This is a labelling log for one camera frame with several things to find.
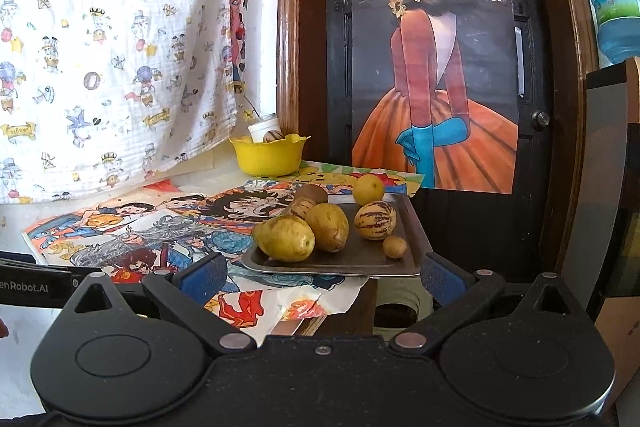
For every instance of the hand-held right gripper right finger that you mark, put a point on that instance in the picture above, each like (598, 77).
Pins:
(442, 279)

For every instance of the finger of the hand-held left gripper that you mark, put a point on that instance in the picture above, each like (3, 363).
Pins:
(30, 269)

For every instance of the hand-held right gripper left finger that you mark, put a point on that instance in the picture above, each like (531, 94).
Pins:
(205, 278)

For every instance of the yellow-green potato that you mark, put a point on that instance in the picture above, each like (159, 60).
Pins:
(282, 237)

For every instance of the striped pepino melon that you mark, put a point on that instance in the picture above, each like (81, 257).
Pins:
(273, 137)
(375, 219)
(299, 208)

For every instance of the metal tray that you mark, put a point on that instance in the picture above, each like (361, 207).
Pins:
(350, 264)

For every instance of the yellow lemon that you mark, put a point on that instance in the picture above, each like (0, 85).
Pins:
(368, 188)

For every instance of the yellow-green fruit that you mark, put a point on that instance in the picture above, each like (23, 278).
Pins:
(327, 227)

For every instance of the brown round fruit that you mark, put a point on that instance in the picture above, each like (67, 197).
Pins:
(312, 193)

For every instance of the white plastic stool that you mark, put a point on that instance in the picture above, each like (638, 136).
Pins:
(400, 302)

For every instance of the grey-haired figures drawing sheet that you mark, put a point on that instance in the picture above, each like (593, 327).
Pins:
(165, 247)

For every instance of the cartoon boys drawing sheet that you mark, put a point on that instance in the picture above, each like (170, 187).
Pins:
(100, 222)

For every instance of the dark wooden table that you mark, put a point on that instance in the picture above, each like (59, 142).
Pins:
(350, 312)

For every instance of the yellow plastic bowl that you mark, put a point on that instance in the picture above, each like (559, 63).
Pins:
(267, 159)

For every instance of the yellow bear drawing sheet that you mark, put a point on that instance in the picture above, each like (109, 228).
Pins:
(325, 177)

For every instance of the white jar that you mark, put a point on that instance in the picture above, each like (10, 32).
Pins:
(265, 127)

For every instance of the thin dry twig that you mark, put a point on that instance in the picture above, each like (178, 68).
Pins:
(250, 104)

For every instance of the metal door knob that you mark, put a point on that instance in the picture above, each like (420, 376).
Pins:
(540, 118)

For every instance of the white printed blanket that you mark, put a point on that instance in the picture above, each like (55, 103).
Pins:
(100, 57)

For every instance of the wall poster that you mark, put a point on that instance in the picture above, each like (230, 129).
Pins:
(430, 82)

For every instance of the red cartoon wall sticker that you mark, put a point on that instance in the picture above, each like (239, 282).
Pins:
(236, 32)

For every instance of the brown wooden door frame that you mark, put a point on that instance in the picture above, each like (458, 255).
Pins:
(287, 32)

